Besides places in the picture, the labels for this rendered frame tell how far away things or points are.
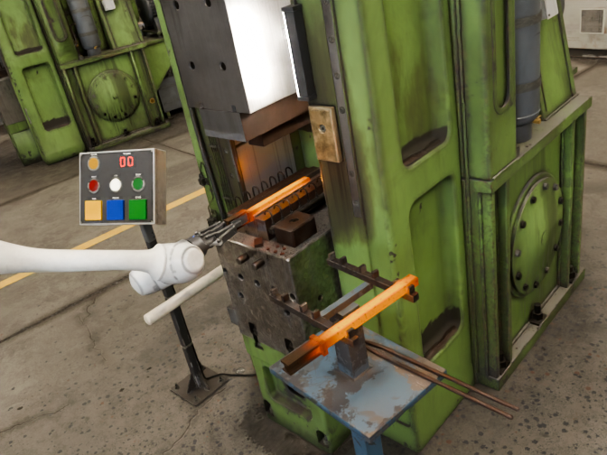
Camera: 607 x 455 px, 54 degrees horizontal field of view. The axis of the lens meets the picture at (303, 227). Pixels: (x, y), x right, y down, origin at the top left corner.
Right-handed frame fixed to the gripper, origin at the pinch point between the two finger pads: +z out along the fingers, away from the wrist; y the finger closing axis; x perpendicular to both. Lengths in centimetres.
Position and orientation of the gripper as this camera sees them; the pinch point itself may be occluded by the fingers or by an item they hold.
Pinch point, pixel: (237, 220)
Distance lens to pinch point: 199.4
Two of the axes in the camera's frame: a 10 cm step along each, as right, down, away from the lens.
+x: -1.9, -8.6, -4.7
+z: 6.6, -4.7, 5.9
